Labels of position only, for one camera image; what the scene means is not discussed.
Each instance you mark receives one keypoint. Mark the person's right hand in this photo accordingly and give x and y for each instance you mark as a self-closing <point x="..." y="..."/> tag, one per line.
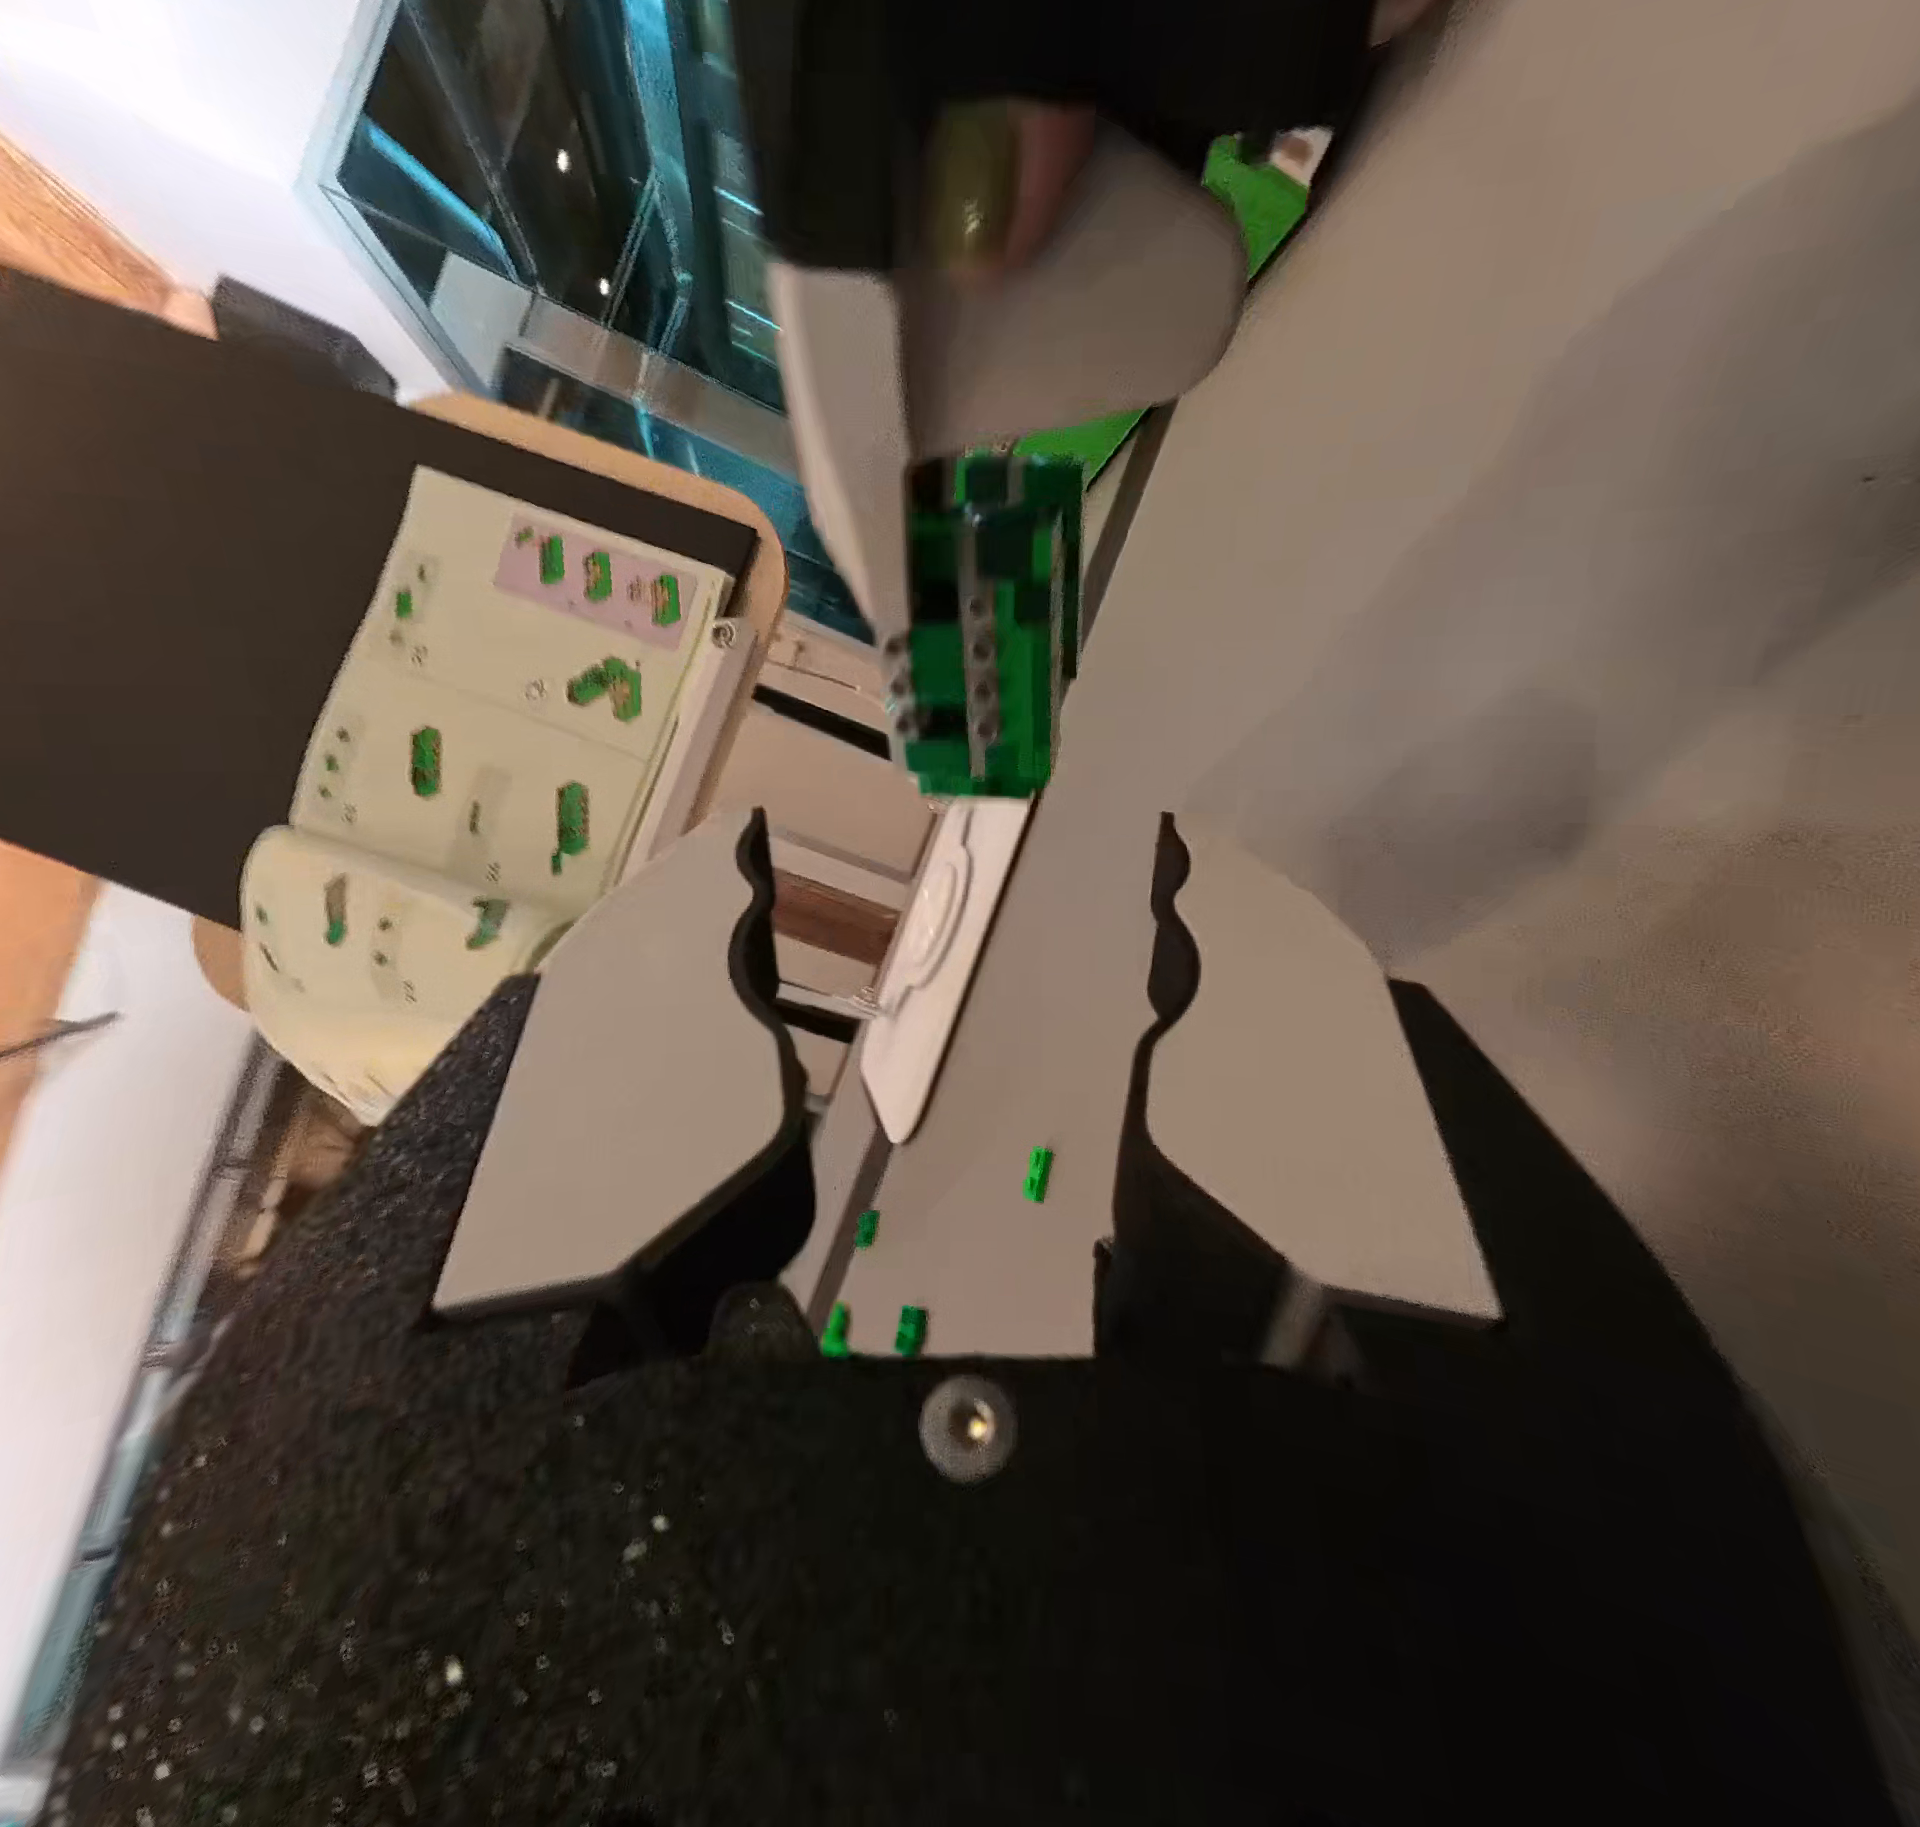
<point x="1006" y="191"/>

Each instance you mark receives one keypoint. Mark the white book stand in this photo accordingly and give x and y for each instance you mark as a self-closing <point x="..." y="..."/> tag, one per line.
<point x="945" y="959"/>

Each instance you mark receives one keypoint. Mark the green brick assembly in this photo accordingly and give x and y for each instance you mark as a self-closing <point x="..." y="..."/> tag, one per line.
<point x="990" y="629"/>

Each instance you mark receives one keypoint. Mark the pale green instruction booklet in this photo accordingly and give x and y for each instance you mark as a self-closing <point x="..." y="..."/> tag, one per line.
<point x="480" y="749"/>

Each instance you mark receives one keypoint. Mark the grey desk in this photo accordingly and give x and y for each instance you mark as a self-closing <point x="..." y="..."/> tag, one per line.
<point x="1500" y="583"/>

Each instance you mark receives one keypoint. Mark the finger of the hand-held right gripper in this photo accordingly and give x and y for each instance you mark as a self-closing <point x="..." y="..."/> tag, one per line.
<point x="856" y="434"/>

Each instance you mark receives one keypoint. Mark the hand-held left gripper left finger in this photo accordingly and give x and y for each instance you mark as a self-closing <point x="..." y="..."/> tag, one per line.
<point x="630" y="1078"/>

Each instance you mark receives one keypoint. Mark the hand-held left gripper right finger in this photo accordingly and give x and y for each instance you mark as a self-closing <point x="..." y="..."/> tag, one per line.
<point x="1320" y="1108"/>

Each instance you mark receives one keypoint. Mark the green toy set box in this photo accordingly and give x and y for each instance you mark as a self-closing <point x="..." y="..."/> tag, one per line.
<point x="1260" y="207"/>

